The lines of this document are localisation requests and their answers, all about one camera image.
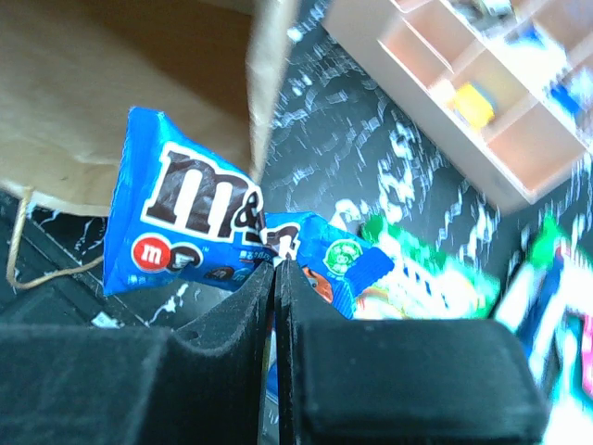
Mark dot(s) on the orange plastic desk organizer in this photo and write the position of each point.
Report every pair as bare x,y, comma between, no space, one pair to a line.
533,60

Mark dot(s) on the green fruit candy bag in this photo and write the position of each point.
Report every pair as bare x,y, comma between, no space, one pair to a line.
425,283

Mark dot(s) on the green chips bag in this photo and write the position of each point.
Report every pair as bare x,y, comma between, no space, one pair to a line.
548,306

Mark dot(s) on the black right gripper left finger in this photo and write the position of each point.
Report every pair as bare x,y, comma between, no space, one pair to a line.
82,385

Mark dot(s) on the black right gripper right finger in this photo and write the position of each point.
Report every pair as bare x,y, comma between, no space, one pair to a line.
346,381

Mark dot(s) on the yellow sticky note block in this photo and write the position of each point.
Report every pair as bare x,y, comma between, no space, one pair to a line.
473,106

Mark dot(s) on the brown paper bag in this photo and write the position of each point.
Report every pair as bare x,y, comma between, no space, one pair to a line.
71,70

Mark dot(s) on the blue chocolate candy packet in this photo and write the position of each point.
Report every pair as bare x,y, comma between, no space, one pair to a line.
181,211

